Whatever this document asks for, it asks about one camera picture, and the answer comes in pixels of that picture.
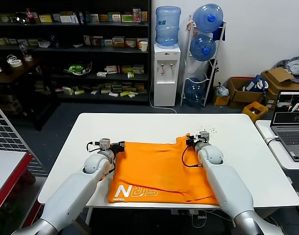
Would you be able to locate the orange t-shirt with white print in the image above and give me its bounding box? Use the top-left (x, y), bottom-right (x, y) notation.
top-left (107, 133), bottom-right (220, 206)

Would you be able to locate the pale pink rag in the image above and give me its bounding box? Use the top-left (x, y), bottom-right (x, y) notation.
top-left (185, 21), bottom-right (198, 38)

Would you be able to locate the small white side table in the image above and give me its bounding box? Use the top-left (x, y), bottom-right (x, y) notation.
top-left (254, 119), bottom-right (299, 215)

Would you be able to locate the white dispenser power cable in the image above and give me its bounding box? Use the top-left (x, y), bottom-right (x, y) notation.
top-left (148, 80), bottom-right (177, 114)

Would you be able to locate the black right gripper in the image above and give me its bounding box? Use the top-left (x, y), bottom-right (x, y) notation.
top-left (185, 136), bottom-right (201, 147)

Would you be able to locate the grey open laptop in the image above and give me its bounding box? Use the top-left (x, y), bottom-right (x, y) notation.
top-left (270, 90), bottom-right (299, 163)

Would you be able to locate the shiny dark round bowl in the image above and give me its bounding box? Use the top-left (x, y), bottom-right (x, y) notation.
top-left (14, 12), bottom-right (30, 24)

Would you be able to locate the blue bag with white handles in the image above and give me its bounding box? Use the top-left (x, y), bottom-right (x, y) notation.
top-left (244, 74), bottom-right (269, 93)

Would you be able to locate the white and blue plastic bag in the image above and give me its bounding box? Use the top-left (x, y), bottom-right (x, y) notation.
top-left (213, 82), bottom-right (230, 97)

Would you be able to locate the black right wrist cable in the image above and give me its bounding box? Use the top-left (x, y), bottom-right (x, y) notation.
top-left (181, 145), bottom-right (204, 169)

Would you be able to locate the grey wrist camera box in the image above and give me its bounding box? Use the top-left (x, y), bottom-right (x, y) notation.
top-left (98, 138), bottom-right (111, 150)
top-left (199, 131), bottom-right (211, 144)

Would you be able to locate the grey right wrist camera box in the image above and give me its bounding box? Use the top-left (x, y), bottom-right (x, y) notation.
top-left (199, 131), bottom-right (211, 144)

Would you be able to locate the white wire jug rack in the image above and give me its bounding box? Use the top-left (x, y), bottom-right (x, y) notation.
top-left (180, 15), bottom-right (227, 107)

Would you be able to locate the brown wooden desk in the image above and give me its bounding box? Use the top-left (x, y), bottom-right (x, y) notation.
top-left (0, 57), bottom-right (46, 85)

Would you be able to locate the white power strip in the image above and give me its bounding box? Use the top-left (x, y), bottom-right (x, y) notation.
top-left (170, 209), bottom-right (207, 221)

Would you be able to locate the pile of grey-blue clothes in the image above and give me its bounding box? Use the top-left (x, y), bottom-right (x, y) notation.
top-left (274, 54), bottom-right (299, 85)

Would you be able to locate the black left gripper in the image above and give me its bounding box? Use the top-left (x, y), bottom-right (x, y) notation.
top-left (110, 141), bottom-right (127, 154)

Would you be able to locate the yellow carton with white label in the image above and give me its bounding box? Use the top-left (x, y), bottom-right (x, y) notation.
top-left (112, 36), bottom-right (126, 47)

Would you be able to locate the cola bottle with red label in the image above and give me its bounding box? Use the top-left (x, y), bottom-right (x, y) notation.
top-left (25, 8), bottom-right (37, 25)

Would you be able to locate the small brown cardboard box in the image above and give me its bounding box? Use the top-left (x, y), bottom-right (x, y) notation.
top-left (212, 93), bottom-right (231, 106)

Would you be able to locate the yellow plastic crate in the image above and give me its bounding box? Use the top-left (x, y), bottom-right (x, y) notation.
top-left (241, 100), bottom-right (269, 123)

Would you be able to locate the large white table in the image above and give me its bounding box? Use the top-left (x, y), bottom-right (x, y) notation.
top-left (37, 112), bottom-right (299, 227)

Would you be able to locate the open brown cardboard box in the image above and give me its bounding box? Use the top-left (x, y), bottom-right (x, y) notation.
top-left (226, 76), bottom-right (265, 110)

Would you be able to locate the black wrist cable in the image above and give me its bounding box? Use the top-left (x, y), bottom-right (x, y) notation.
top-left (86, 141), bottom-right (101, 154)
top-left (181, 145), bottom-right (204, 169)

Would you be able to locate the black shelf unit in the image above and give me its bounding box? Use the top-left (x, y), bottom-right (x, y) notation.
top-left (0, 0), bottom-right (152, 132)

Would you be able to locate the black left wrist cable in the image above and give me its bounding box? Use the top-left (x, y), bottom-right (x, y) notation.
top-left (86, 141), bottom-right (101, 154)

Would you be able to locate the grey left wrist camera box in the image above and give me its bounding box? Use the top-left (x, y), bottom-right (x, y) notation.
top-left (98, 138), bottom-right (111, 150)

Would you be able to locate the white laptop cable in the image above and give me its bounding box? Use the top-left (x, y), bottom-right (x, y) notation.
top-left (264, 136), bottom-right (280, 145)

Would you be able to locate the white water dispenser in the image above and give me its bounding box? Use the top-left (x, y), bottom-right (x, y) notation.
top-left (153, 43), bottom-right (181, 107)

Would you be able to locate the white wire grid panel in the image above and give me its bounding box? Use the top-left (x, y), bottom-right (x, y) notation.
top-left (0, 97), bottom-right (46, 176)

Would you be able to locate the green and white plastic bag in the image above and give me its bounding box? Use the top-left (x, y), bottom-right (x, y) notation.
top-left (63, 61), bottom-right (93, 76)

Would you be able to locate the clear plastic water bottle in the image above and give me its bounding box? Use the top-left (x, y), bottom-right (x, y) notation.
top-left (18, 40), bottom-right (27, 58)

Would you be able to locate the white carton with red stripe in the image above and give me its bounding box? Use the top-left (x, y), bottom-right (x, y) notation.
top-left (104, 65), bottom-right (121, 74)

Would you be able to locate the black cup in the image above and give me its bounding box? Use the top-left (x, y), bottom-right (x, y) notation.
top-left (0, 54), bottom-right (14, 75)

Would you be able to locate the blue water jug with label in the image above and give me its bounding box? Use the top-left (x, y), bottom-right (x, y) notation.
top-left (155, 6), bottom-right (182, 47)

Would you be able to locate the cardboard box with raised flap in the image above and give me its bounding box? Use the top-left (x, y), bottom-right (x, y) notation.
top-left (260, 67), bottom-right (299, 109)

